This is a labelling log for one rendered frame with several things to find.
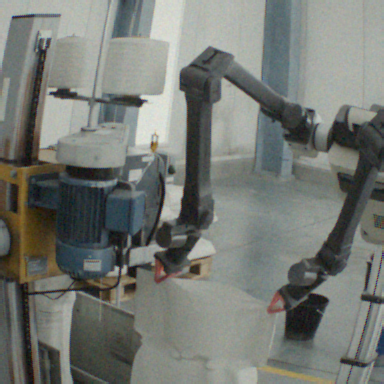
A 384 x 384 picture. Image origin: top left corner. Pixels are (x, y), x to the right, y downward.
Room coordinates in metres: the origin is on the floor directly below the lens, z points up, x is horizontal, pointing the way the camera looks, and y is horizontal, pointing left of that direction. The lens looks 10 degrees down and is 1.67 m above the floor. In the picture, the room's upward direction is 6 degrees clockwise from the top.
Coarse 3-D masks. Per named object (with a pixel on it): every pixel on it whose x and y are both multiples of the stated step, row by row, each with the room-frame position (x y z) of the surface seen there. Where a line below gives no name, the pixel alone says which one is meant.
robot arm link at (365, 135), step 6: (378, 114) 1.72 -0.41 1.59; (372, 120) 1.72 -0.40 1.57; (378, 120) 1.71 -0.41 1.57; (366, 126) 1.72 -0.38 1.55; (372, 126) 1.71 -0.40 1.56; (378, 126) 1.70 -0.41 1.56; (366, 132) 1.71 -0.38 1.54; (372, 132) 1.70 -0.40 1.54; (378, 132) 1.70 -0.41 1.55; (366, 138) 1.71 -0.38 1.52; (372, 138) 1.70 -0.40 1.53; (378, 138) 1.69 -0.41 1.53; (366, 144) 1.72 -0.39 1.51; (372, 144) 1.69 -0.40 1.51; (378, 144) 1.68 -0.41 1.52; (372, 150) 1.70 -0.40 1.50; (378, 150) 1.67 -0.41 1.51; (378, 156) 1.68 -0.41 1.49
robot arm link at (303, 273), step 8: (320, 256) 1.93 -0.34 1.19; (296, 264) 1.87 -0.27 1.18; (304, 264) 1.86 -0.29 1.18; (312, 264) 1.86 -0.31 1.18; (320, 264) 1.89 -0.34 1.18; (336, 264) 1.88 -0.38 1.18; (344, 264) 1.88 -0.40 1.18; (288, 272) 1.88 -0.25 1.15; (296, 272) 1.86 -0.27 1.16; (304, 272) 1.85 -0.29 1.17; (312, 272) 1.87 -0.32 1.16; (328, 272) 1.89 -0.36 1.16; (336, 272) 1.88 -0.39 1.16; (288, 280) 1.87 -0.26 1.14; (296, 280) 1.86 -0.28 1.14; (304, 280) 1.85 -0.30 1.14; (312, 280) 1.87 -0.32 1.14
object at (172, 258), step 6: (156, 252) 2.14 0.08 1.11; (162, 252) 2.15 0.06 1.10; (168, 252) 2.14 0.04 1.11; (174, 252) 2.13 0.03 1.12; (180, 252) 2.12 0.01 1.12; (186, 252) 2.13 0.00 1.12; (156, 258) 2.13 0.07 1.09; (162, 258) 2.13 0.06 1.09; (168, 258) 2.13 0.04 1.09; (174, 258) 2.13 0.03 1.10; (180, 258) 2.13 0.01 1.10; (186, 258) 2.18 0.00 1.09; (168, 264) 2.12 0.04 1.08; (174, 264) 2.13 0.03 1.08; (180, 264) 2.14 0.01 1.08; (186, 264) 2.16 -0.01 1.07; (168, 270) 2.11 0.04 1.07
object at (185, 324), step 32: (160, 288) 2.18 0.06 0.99; (192, 288) 2.17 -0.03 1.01; (224, 288) 2.15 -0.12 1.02; (160, 320) 2.17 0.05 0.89; (192, 320) 2.04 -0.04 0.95; (224, 320) 2.01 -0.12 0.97; (256, 320) 2.01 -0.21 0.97; (160, 352) 2.09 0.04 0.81; (192, 352) 2.03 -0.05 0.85; (224, 352) 2.01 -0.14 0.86; (256, 352) 2.00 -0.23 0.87
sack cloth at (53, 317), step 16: (48, 288) 2.37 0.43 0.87; (64, 288) 2.37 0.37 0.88; (48, 304) 2.35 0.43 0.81; (64, 304) 2.40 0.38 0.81; (48, 320) 2.35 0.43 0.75; (64, 320) 2.40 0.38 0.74; (48, 336) 2.36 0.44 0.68; (64, 336) 2.41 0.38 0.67; (64, 352) 2.42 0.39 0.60; (64, 368) 2.40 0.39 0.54
